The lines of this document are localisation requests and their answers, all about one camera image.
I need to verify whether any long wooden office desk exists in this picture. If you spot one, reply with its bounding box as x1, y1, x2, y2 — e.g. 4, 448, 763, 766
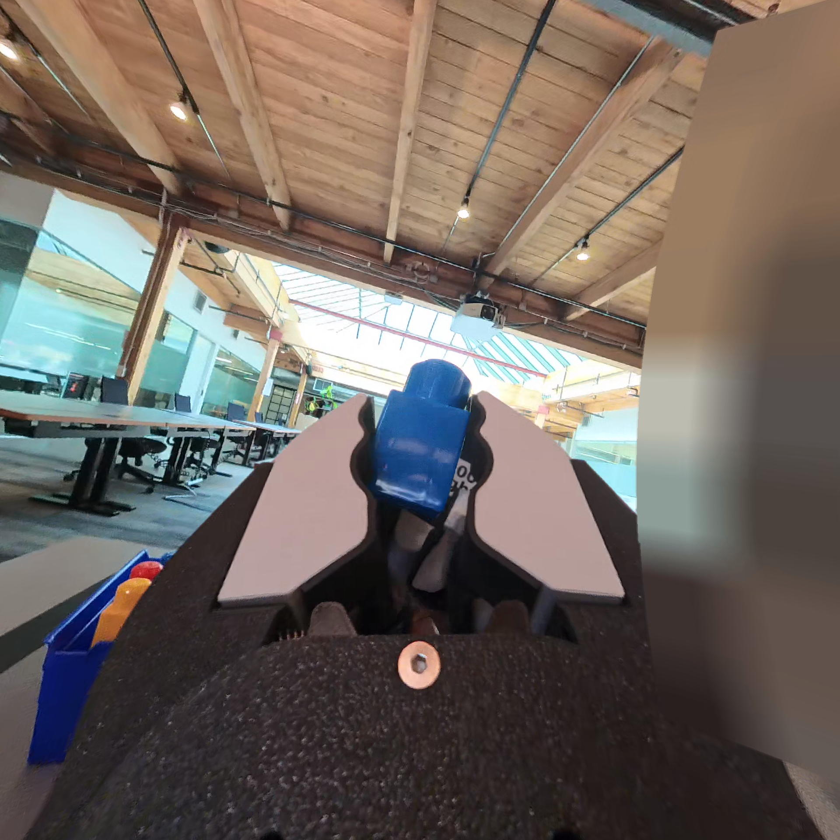
0, 399, 258, 518

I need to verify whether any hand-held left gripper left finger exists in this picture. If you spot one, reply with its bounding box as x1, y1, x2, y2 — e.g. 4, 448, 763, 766
217, 394, 395, 636

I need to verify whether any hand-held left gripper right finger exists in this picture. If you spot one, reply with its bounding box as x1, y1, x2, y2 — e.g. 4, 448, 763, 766
469, 390, 626, 636

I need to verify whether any wooden post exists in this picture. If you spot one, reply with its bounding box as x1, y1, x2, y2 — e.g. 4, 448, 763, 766
118, 223, 188, 404

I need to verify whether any row of black office chairs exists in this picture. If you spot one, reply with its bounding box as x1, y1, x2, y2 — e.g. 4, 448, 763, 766
62, 374, 263, 487

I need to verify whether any blue mega block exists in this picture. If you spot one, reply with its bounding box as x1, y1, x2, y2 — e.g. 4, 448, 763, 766
366, 358, 475, 524

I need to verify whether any white ceiling projector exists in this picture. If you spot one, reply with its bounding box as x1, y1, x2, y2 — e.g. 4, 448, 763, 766
448, 294, 508, 343

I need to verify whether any blue plastic bin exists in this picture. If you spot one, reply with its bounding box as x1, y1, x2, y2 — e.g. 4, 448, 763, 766
28, 550, 173, 767

